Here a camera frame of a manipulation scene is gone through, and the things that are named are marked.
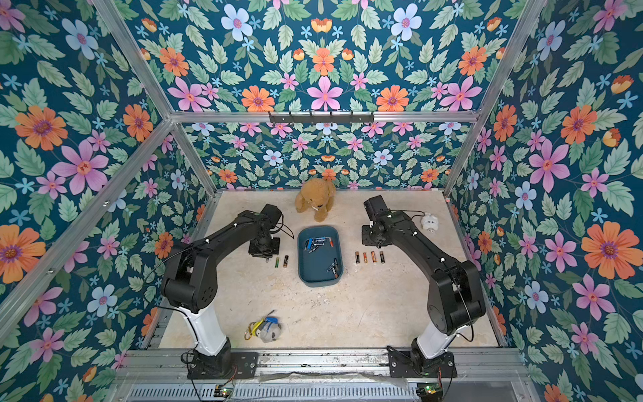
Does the teal plastic storage tray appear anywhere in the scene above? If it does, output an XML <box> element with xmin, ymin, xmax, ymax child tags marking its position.
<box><xmin>297</xmin><ymin>225</ymin><xmax>344</xmax><ymax>287</ymax></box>

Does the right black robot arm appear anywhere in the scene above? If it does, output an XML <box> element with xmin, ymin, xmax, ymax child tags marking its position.
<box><xmin>362</xmin><ymin>196</ymin><xmax>486</xmax><ymax>363</ymax></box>

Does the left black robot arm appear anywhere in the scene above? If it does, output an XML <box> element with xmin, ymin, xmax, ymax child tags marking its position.
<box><xmin>162</xmin><ymin>204</ymin><xmax>283</xmax><ymax>358</ymax></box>

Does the brown teddy bear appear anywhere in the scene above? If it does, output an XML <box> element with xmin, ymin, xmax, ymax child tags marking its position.
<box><xmin>295</xmin><ymin>179</ymin><xmax>336</xmax><ymax>223</ymax></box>

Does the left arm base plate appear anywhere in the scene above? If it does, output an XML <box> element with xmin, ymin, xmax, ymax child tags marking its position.
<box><xmin>187</xmin><ymin>350</ymin><xmax>259</xmax><ymax>380</ymax></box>

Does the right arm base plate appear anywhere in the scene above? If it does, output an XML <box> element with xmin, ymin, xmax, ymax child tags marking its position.
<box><xmin>386</xmin><ymin>346</ymin><xmax>457</xmax><ymax>379</ymax></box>

